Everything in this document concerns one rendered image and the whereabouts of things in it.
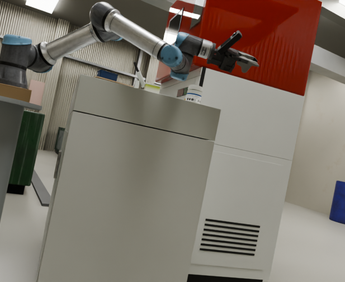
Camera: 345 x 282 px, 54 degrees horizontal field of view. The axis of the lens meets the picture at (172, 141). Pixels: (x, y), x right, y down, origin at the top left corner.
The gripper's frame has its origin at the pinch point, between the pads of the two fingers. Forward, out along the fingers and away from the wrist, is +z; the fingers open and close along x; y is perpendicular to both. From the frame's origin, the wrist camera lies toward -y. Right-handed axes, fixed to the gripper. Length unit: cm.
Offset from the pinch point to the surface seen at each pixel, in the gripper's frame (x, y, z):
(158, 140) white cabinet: 23, 38, -30
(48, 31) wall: -736, 322, -359
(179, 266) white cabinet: 48, 82, -4
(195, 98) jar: -0.8, 25.5, -18.3
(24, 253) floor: 26, 137, -81
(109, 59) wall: -787, 365, -194
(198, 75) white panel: -35.8, 28.7, -17.2
